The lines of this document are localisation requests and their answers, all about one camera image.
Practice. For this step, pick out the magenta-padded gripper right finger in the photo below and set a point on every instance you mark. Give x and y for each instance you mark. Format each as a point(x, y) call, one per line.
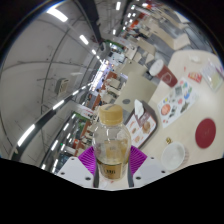
point(150, 171)

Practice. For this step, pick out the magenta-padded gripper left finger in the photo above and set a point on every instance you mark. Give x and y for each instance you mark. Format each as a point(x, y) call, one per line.
point(73, 171)

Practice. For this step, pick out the clear yellow-capped drink bottle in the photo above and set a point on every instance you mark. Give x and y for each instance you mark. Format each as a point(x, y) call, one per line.
point(111, 146)

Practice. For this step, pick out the white patterned paper cup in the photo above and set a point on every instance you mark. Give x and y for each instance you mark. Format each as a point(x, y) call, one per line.
point(172, 156)

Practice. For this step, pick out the small gold cap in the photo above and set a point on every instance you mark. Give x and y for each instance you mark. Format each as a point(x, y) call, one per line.
point(169, 140)

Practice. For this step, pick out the brown food tray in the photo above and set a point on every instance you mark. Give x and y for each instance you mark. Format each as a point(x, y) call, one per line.
point(143, 128)

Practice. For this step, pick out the white paper napkin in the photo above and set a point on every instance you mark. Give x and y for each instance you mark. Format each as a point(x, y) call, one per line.
point(139, 107)

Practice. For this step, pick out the flat round red coaster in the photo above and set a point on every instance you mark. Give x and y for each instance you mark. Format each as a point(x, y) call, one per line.
point(205, 133)

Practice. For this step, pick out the colourful printed flyer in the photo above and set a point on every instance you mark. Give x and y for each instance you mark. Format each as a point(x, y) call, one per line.
point(176, 103)

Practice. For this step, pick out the beige chair with round hole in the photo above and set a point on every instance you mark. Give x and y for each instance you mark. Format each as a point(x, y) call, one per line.
point(133, 90)

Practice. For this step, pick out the ceiling air conditioner unit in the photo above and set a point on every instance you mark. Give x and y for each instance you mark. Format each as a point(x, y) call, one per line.
point(63, 85)

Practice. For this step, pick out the red sauce packet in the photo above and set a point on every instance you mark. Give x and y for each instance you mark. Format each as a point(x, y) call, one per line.
point(195, 77)

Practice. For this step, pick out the crumpled white tissue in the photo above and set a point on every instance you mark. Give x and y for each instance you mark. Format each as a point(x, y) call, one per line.
point(194, 58)

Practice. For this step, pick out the group of beige chairs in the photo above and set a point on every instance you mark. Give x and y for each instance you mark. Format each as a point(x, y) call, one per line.
point(160, 33)

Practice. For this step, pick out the group of ceiling lights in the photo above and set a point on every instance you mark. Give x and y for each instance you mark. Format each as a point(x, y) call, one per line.
point(56, 14)

